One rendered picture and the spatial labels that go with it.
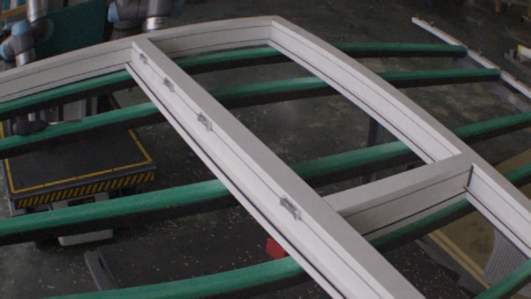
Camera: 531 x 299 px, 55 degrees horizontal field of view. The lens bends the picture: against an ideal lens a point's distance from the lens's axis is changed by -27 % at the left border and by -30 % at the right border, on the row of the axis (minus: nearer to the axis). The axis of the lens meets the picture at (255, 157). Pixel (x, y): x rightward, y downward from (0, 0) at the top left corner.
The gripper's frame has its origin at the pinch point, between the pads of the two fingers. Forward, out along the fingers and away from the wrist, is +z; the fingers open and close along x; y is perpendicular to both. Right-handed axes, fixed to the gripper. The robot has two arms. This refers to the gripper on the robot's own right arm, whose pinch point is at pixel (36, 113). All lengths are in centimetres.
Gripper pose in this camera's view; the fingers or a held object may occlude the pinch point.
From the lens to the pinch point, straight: 177.6
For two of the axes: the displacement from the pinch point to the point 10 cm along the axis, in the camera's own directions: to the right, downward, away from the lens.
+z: 2.7, 9.3, 2.4
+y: -5.2, -0.6, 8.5
